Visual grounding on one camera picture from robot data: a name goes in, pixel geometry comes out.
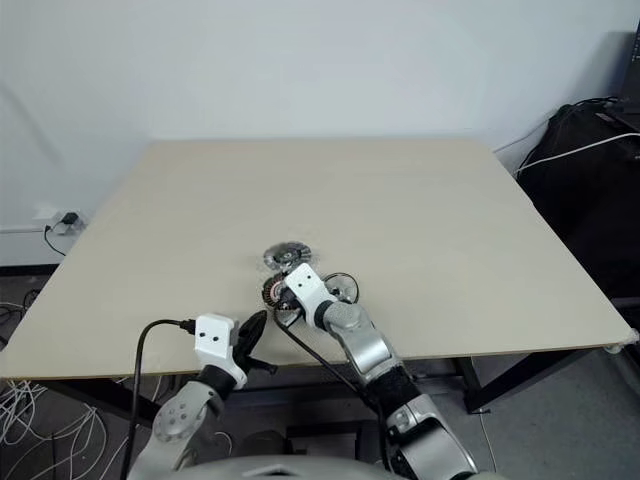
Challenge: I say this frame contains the white cable on bag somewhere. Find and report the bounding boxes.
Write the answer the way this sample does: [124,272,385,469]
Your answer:
[514,130,640,176]

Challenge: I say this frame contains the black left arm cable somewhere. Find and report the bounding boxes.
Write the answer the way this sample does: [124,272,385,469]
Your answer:
[131,318,200,436]

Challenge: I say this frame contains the black table frame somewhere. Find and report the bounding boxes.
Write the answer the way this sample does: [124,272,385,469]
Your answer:
[47,295,640,430]

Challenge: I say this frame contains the white floor cable tangle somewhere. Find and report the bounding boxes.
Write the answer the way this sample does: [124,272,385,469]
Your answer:
[0,378,132,480]

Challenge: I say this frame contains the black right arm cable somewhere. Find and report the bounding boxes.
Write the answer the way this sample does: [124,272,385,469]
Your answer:
[272,312,397,480]

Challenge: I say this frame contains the clear table corner guard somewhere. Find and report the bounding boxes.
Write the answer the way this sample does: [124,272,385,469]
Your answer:
[606,328,639,355]

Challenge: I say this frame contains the wall power adapter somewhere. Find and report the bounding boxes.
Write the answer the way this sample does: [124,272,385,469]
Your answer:
[34,203,86,236]

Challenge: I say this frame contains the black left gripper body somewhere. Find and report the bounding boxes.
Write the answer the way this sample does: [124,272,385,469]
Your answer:
[232,344,279,377]

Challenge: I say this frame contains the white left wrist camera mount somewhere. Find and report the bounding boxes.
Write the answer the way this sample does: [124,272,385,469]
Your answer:
[192,313,249,392]

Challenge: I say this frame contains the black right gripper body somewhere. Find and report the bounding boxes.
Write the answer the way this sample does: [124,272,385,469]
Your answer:
[278,289,302,322]

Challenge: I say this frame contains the black adapter cable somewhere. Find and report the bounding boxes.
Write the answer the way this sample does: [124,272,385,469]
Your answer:
[43,224,69,258]

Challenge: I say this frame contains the grey robot torso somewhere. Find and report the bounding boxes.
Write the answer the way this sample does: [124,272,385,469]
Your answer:
[172,452,387,480]

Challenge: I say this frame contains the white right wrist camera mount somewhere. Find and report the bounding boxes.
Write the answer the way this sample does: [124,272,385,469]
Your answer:
[283,264,342,332]

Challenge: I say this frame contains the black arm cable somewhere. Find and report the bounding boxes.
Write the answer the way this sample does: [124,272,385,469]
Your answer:
[272,312,397,480]
[131,318,200,436]

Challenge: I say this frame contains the black floor cables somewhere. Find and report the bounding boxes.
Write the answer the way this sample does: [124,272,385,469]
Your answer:
[0,287,47,352]

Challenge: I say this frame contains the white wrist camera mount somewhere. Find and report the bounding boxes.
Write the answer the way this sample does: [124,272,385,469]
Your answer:
[192,313,249,392]
[283,264,342,332]

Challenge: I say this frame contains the black bag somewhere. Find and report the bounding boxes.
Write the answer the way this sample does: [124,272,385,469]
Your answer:
[517,102,640,296]

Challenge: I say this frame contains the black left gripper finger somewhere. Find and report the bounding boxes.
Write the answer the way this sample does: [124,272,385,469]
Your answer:
[235,310,264,354]
[244,310,269,354]

